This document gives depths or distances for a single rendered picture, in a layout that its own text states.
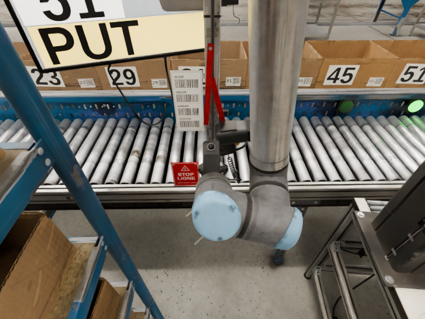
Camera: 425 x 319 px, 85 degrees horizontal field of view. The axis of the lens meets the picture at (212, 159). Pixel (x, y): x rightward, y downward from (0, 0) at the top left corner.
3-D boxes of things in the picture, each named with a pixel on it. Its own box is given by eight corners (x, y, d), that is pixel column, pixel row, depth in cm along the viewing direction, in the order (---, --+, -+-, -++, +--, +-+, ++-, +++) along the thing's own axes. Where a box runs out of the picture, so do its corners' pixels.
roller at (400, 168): (403, 188, 102) (410, 181, 99) (350, 121, 140) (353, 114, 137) (414, 188, 102) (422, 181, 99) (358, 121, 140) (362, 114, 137)
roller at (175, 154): (164, 190, 100) (165, 183, 97) (175, 121, 138) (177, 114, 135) (175, 192, 102) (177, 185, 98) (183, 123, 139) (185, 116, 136)
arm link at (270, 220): (302, 192, 51) (248, 176, 50) (310, 242, 43) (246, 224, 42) (282, 214, 57) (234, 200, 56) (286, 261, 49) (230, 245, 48)
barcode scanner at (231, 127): (255, 155, 74) (255, 128, 67) (218, 159, 75) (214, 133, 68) (252, 142, 79) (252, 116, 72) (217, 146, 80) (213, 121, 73)
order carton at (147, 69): (102, 91, 129) (92, 59, 118) (117, 69, 151) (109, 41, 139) (173, 90, 130) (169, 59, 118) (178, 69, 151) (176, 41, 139)
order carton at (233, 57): (173, 90, 130) (169, 59, 118) (178, 69, 151) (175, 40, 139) (244, 90, 130) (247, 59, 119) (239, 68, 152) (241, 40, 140)
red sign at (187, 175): (174, 186, 92) (170, 162, 83) (174, 184, 93) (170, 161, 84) (215, 185, 92) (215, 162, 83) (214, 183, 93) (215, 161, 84)
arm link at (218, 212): (235, 250, 44) (183, 237, 43) (229, 219, 56) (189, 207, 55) (252, 206, 42) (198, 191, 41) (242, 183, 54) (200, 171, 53)
